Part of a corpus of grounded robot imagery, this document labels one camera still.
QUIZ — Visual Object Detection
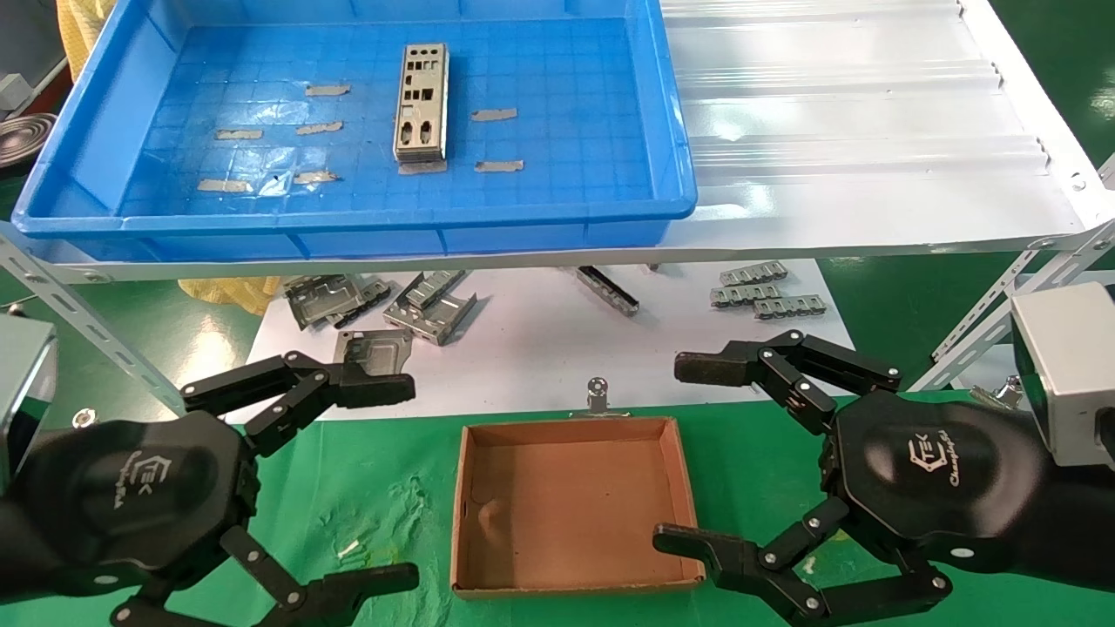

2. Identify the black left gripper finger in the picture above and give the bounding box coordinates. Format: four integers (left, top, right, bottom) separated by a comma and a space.
179, 353, 416, 458

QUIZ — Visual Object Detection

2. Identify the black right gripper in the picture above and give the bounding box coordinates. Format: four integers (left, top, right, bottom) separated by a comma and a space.
653, 329, 1059, 626

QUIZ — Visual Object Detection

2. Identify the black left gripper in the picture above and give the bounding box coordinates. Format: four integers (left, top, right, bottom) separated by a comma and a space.
17, 411, 421, 627

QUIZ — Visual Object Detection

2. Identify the brown cardboard box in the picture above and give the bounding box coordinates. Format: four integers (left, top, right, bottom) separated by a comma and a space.
450, 416, 706, 600

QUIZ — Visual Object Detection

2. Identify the blue plastic tray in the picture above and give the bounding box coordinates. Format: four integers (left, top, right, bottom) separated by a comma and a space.
11, 0, 699, 262

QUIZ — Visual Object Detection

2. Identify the small grey box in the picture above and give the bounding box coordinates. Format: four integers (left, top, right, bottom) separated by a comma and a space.
0, 73, 36, 112

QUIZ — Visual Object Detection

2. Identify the flat square metal plate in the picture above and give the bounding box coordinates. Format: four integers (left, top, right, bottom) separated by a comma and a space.
334, 328, 415, 377

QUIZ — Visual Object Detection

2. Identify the green table cloth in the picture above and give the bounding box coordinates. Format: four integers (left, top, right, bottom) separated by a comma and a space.
0, 392, 1115, 627

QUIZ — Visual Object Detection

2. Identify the yellow plastic bag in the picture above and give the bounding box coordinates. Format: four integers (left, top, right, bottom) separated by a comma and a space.
57, 0, 118, 81
179, 276, 284, 316

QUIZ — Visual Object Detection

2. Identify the white paper sheet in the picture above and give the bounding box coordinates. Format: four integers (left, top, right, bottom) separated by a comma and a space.
225, 260, 856, 425

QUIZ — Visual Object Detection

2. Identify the small notched metal strip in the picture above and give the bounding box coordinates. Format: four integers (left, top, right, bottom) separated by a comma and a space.
753, 295, 828, 320
710, 283, 782, 308
720, 261, 789, 287

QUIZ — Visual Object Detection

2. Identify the long narrow metal bar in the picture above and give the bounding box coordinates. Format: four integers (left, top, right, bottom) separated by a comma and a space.
566, 266, 641, 316

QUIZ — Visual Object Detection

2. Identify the white perforated shelf brace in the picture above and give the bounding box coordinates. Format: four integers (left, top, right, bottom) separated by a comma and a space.
906, 218, 1115, 393
0, 222, 203, 421

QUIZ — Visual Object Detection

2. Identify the white metal shelf table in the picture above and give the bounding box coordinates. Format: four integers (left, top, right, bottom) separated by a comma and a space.
0, 0, 1115, 285

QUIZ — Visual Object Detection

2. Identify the round metal coil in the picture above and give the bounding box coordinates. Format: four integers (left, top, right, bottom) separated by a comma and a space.
0, 111, 60, 168

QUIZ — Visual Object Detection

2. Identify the folded grey metal bracket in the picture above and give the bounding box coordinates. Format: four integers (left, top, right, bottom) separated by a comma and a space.
383, 270, 478, 347

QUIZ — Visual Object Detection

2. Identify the bent grey metal bracket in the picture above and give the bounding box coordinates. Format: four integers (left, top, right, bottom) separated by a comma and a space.
283, 273, 393, 332

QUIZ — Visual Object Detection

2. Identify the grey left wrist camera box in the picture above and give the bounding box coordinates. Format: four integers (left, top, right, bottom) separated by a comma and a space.
0, 313, 58, 489

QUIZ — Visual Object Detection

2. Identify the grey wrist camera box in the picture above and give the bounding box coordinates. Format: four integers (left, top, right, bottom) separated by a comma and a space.
1010, 281, 1115, 469
0, 313, 58, 489

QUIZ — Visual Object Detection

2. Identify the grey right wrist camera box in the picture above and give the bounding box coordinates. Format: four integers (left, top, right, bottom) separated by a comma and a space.
1010, 281, 1115, 469

